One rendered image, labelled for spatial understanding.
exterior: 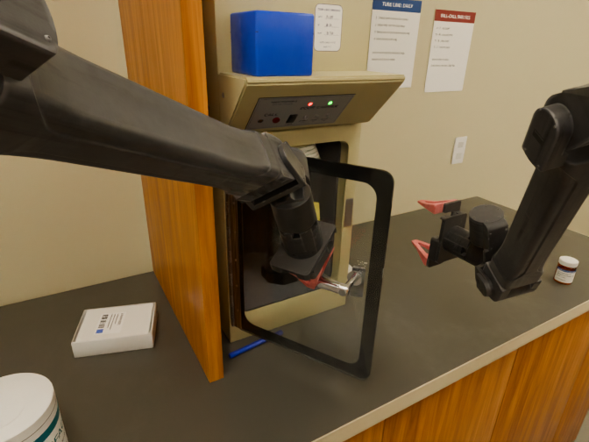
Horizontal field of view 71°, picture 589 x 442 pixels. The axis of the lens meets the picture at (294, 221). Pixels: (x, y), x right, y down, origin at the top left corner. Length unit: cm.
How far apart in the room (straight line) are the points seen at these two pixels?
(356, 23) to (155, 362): 79
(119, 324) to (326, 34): 74
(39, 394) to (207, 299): 28
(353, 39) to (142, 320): 75
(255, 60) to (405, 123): 104
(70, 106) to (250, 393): 70
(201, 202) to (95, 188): 55
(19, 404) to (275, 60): 61
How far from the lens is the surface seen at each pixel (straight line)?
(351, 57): 88
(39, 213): 120
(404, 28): 156
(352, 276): 69
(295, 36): 68
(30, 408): 72
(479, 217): 79
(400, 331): 103
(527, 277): 74
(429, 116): 171
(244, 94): 65
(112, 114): 27
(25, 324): 117
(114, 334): 98
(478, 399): 123
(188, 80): 64
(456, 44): 175
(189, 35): 63
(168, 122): 32
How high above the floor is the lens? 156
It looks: 23 degrees down
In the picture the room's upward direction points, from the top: 1 degrees clockwise
